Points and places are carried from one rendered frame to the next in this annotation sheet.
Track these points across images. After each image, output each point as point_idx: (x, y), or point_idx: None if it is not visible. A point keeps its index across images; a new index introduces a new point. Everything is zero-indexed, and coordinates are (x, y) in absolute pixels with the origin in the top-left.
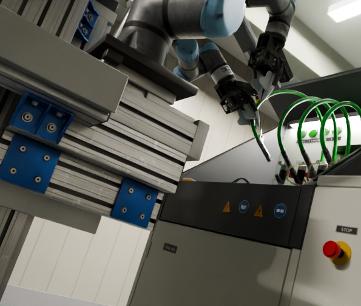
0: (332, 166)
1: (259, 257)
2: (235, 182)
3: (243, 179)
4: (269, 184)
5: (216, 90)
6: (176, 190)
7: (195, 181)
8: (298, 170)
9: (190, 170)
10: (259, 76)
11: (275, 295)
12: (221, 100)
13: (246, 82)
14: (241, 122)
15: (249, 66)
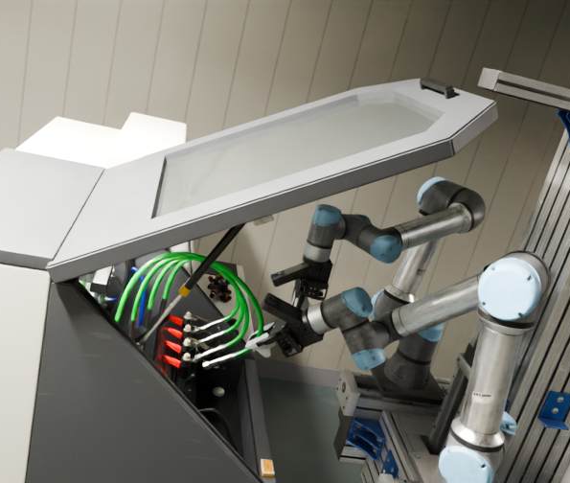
0: (233, 331)
1: None
2: (224, 420)
3: (213, 411)
4: (258, 378)
5: (317, 340)
6: (338, 412)
7: (270, 452)
8: (190, 352)
9: (255, 472)
10: (306, 301)
11: None
12: (304, 347)
13: (289, 304)
14: (264, 353)
15: (321, 300)
